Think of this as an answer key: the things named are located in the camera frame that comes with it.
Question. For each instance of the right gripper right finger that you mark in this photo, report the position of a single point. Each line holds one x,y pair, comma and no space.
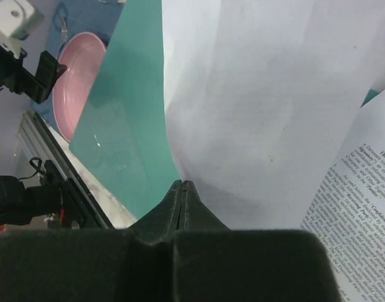
194,216

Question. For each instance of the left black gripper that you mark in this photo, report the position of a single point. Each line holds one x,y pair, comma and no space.
18,80

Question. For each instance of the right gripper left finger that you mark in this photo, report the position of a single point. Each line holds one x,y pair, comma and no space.
157,228

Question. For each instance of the teal folder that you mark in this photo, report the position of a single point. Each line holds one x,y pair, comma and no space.
122,136

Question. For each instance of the printed paper sheet bottom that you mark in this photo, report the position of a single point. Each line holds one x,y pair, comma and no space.
259,96

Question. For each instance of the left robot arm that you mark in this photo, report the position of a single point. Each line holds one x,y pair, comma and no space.
20,204

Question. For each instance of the pink plate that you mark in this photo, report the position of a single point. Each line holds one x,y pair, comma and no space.
82,56

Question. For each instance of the silver fork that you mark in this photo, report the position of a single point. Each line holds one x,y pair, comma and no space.
63,28

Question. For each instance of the blue letter placemat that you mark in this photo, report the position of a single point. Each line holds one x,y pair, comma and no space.
98,17

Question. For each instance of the black mounting base bar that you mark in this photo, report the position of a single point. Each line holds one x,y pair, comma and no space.
82,209

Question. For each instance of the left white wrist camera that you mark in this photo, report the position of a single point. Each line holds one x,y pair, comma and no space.
18,19

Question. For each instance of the aluminium rail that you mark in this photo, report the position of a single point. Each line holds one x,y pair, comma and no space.
36,138

